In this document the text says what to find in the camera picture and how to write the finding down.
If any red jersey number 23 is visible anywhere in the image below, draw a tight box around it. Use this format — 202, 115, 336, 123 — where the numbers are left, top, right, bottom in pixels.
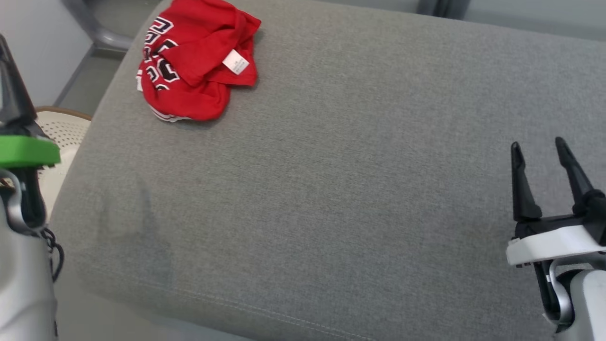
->
136, 0, 262, 123

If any cream perforated laundry basket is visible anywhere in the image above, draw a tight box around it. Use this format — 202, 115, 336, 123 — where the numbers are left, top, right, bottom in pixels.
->
36, 107, 92, 219

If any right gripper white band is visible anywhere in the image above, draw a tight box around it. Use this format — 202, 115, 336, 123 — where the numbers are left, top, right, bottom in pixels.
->
506, 136, 606, 268

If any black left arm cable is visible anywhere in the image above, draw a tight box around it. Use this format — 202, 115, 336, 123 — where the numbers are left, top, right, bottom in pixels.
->
40, 227, 65, 283

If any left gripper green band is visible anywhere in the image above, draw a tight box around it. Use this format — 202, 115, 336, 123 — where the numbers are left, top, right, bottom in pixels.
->
0, 36, 61, 171

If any grey curved metal tube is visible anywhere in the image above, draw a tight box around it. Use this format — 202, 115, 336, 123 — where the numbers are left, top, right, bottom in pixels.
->
62, 0, 134, 51

